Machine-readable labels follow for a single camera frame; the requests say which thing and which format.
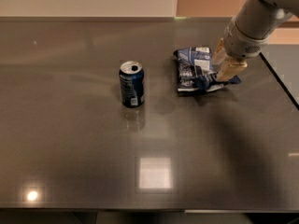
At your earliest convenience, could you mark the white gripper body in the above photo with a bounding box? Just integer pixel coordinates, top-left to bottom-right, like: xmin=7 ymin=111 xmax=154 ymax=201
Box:
xmin=223 ymin=18 xmax=269 ymax=60

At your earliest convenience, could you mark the blue rxbar blueberry wrapper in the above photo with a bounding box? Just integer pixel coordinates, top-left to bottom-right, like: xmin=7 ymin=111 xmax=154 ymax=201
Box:
xmin=194 ymin=73 xmax=241 ymax=92

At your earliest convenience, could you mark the blue soda can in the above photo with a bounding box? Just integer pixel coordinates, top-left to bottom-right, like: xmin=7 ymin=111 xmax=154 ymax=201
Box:
xmin=119 ymin=61 xmax=145 ymax=107

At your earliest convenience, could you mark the blue chip bag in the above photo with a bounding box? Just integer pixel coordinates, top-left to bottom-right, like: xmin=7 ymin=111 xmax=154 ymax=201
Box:
xmin=174 ymin=47 xmax=217 ymax=92

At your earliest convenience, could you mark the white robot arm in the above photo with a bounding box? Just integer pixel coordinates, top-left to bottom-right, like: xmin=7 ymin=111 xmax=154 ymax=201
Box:
xmin=212 ymin=0 xmax=299 ymax=82

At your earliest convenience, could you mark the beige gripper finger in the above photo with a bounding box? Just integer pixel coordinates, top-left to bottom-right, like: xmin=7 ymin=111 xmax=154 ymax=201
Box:
xmin=216 ymin=58 xmax=248 ymax=81
xmin=211 ymin=38 xmax=225 ymax=65

